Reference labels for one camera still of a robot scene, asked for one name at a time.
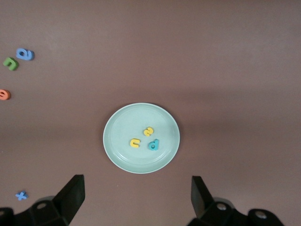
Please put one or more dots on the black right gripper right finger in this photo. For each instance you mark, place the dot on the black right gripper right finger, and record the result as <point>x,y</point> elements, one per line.
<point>211,214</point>

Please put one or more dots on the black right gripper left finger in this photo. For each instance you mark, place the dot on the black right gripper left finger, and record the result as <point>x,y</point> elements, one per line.
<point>58,212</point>

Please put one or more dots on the teal foam letter p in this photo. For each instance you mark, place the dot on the teal foam letter p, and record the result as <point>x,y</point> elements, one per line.
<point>157,142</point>

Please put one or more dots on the yellow foam letter s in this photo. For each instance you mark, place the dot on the yellow foam letter s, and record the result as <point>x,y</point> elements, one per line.
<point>148,131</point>

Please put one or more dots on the yellow foam letter u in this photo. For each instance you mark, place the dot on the yellow foam letter u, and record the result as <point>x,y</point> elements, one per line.
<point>134,140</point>

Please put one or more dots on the blue foam letter x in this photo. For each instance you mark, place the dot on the blue foam letter x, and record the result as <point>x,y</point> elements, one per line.
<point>21,195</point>

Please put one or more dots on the green plate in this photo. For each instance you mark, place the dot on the green plate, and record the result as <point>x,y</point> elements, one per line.
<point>122,117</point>

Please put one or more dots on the orange foam letter e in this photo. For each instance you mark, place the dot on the orange foam letter e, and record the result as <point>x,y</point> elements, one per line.
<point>7,94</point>

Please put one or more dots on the brown table cover mat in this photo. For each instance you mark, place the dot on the brown table cover mat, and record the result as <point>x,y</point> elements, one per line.
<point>211,58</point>

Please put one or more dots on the blue foam letter a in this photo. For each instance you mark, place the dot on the blue foam letter a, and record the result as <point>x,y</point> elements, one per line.
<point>29,55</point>

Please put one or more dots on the green foam letter u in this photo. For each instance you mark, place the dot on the green foam letter u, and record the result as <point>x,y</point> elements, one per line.
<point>8,59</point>

